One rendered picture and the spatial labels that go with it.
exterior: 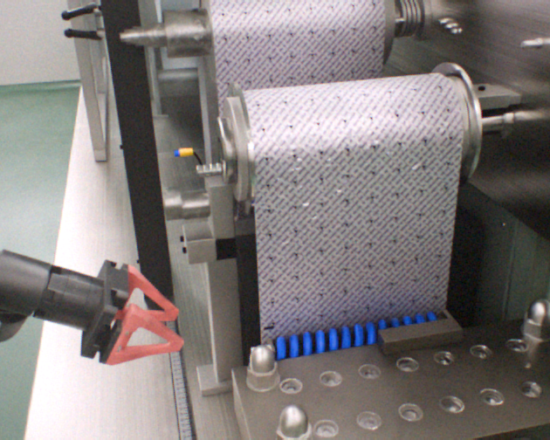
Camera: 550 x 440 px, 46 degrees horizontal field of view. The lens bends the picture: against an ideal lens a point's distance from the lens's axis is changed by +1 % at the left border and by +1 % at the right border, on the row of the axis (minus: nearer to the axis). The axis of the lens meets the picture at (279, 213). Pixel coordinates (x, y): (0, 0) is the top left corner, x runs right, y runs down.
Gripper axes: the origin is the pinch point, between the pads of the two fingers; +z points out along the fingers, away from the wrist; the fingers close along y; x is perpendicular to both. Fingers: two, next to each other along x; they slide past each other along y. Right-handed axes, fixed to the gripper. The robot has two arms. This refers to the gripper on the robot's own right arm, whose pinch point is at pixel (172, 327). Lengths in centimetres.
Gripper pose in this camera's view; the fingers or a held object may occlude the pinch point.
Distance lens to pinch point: 73.9
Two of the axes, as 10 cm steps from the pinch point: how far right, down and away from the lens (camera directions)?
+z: 8.6, 3.4, 3.9
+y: 2.3, 4.2, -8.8
